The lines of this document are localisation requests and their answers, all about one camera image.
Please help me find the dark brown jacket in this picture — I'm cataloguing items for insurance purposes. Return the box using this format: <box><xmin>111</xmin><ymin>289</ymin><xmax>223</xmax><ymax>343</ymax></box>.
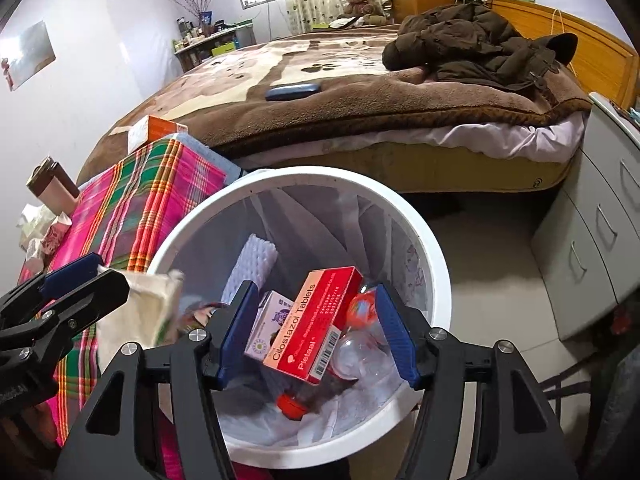
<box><xmin>382</xmin><ymin>2</ymin><xmax>578</xmax><ymax>94</ymax></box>

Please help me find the bed with brown blanket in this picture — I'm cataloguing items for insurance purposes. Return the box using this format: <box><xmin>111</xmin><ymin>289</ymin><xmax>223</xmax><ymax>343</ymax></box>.
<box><xmin>78</xmin><ymin>26</ymin><xmax>591</xmax><ymax>193</ymax></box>

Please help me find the red Cilostazol tablet box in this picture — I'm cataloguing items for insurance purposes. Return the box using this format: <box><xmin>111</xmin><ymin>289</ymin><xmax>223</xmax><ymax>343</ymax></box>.
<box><xmin>262</xmin><ymin>266</ymin><xmax>362</xmax><ymax>386</ymax></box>

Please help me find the clear plastic bottle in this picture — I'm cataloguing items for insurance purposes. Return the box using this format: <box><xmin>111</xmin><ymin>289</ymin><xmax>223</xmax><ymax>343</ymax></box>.
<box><xmin>276</xmin><ymin>284</ymin><xmax>394</xmax><ymax>420</ymax></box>

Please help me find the cluttered side desk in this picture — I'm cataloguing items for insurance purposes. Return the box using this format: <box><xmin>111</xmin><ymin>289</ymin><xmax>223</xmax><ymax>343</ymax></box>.
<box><xmin>174</xmin><ymin>20</ymin><xmax>256</xmax><ymax>73</ymax></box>

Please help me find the grey drawer nightstand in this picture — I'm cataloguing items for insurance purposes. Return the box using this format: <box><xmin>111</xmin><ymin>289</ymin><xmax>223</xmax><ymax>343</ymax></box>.
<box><xmin>532</xmin><ymin>92</ymin><xmax>639</xmax><ymax>340</ymax></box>

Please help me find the white foam net sleeve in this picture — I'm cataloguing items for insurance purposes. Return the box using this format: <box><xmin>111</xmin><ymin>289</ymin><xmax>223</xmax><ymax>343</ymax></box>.
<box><xmin>220</xmin><ymin>233</ymin><xmax>278</xmax><ymax>304</ymax></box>

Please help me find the orange white small box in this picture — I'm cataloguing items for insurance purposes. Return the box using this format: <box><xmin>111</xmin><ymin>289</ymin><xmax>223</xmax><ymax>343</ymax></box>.
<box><xmin>127</xmin><ymin>115</ymin><xmax>189</xmax><ymax>154</ymax></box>

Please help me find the purple drink carton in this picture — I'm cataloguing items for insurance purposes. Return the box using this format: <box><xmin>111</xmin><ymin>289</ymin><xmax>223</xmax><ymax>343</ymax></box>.
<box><xmin>244</xmin><ymin>290</ymin><xmax>293</xmax><ymax>361</ymax></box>

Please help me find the wooden headboard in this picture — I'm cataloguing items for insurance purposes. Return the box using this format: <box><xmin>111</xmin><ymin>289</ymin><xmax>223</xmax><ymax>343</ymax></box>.
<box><xmin>456</xmin><ymin>0</ymin><xmax>640</xmax><ymax>111</ymax></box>

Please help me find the white paper bag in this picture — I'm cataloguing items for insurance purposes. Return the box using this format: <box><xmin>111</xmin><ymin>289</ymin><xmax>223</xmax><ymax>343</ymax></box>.
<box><xmin>96</xmin><ymin>270</ymin><xmax>184</xmax><ymax>373</ymax></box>

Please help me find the white trash bin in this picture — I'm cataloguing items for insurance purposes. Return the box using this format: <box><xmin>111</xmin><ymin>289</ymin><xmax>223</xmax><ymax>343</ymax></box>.
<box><xmin>150</xmin><ymin>166</ymin><xmax>452</xmax><ymax>469</ymax></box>

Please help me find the wall poster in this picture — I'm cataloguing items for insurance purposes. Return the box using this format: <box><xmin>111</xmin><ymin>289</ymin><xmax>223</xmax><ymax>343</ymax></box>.
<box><xmin>1</xmin><ymin>21</ymin><xmax>55</xmax><ymax>91</ymax></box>

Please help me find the red strawberry milk carton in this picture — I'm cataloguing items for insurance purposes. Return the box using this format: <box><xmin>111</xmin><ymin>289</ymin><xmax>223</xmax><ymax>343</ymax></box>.
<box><xmin>41</xmin><ymin>212</ymin><xmax>73</xmax><ymax>257</ymax></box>

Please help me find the plaid tablecloth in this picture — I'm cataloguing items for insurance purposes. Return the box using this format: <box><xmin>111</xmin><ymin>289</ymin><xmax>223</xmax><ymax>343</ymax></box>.
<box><xmin>16</xmin><ymin>136</ymin><xmax>241</xmax><ymax>480</ymax></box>

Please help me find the teddy bear with hat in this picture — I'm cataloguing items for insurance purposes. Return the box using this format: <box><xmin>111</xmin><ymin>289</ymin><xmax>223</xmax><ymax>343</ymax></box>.
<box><xmin>340</xmin><ymin>0</ymin><xmax>387</xmax><ymax>26</ymax></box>

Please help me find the brown lidded mug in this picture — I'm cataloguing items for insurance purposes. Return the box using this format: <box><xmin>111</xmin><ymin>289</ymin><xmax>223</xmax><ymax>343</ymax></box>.
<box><xmin>26</xmin><ymin>156</ymin><xmax>80</xmax><ymax>216</ymax></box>

